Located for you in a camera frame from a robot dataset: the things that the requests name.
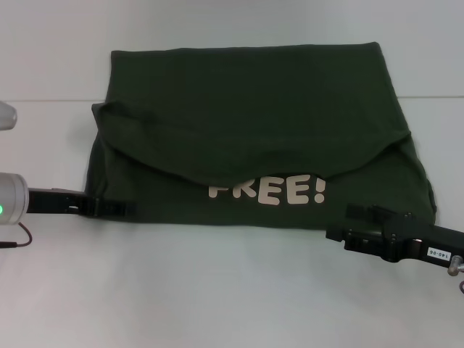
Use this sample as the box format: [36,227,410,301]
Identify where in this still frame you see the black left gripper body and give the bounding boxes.
[28,188,99,217]

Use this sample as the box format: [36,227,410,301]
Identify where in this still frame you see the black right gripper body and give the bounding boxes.
[344,212,464,271]

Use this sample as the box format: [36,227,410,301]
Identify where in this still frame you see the dark green t-shirt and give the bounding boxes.
[83,41,438,228]

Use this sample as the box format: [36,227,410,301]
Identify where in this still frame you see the dark left arm cable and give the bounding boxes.
[0,221,33,249]

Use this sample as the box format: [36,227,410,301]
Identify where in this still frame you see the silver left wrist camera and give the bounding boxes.
[0,101,18,131]

